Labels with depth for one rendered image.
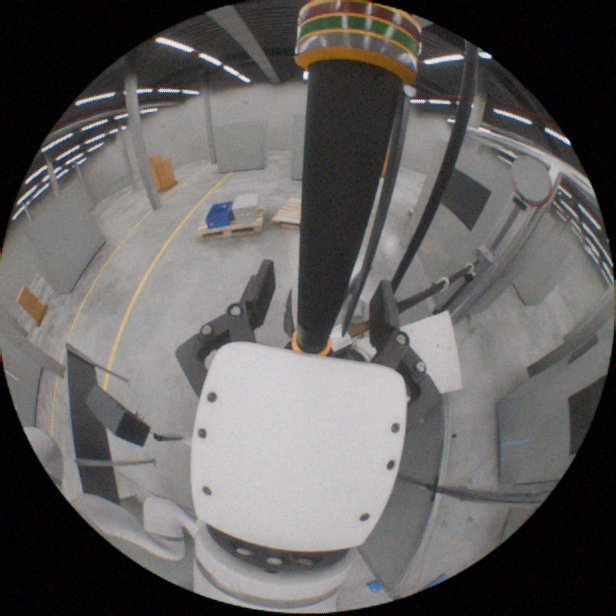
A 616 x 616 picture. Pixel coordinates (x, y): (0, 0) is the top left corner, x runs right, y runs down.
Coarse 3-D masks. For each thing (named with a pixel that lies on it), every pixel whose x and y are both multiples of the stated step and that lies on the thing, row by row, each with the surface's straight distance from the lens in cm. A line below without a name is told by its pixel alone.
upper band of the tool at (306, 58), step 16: (320, 0) 9; (336, 0) 8; (352, 0) 8; (320, 16) 8; (368, 16) 8; (320, 32) 8; (368, 32) 7; (320, 48) 7; (336, 48) 7; (352, 48) 7; (304, 64) 9; (384, 64) 7; (400, 64) 7
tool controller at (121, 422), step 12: (96, 384) 99; (96, 396) 96; (108, 396) 90; (96, 408) 93; (108, 408) 87; (120, 408) 83; (108, 420) 86; (120, 420) 81; (132, 420) 84; (120, 432) 83; (132, 432) 87; (144, 432) 92; (144, 444) 95
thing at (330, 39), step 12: (312, 36) 8; (324, 36) 7; (336, 36) 7; (348, 36) 7; (360, 36) 7; (372, 36) 7; (300, 48) 8; (312, 48) 7; (360, 48) 7; (372, 48) 7; (384, 48) 7; (396, 48) 7; (396, 60) 7; (408, 60) 8
